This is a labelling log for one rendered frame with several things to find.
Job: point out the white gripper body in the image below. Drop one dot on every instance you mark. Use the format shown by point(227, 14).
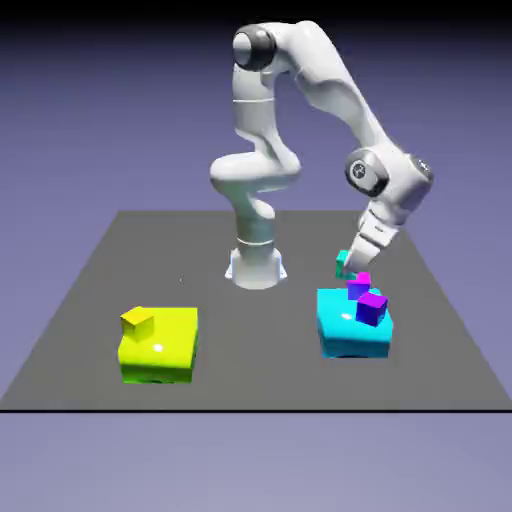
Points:
point(363, 248)

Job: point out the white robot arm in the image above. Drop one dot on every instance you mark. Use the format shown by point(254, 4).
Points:
point(256, 132)

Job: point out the small teal cube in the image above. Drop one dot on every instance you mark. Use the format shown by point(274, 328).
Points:
point(340, 264)

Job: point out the small magenta cube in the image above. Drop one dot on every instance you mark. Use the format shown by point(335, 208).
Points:
point(357, 284)

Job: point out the small purple cube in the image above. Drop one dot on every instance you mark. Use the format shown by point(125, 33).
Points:
point(372, 308)

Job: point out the small yellow cube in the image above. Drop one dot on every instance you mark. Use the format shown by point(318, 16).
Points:
point(137, 323)

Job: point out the large cyan box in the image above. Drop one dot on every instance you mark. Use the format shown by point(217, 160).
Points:
point(344, 332)

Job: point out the large yellow-green box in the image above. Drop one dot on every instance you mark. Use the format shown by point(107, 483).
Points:
point(164, 352)

